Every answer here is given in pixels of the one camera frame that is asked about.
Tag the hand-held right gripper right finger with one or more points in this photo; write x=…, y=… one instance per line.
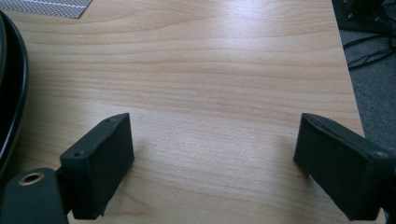
x=342, y=168

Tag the grey woven mat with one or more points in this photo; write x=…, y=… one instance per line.
x=51, y=6

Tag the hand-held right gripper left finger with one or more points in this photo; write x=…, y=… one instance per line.
x=96, y=165

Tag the black stand base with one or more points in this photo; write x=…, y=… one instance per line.
x=362, y=14

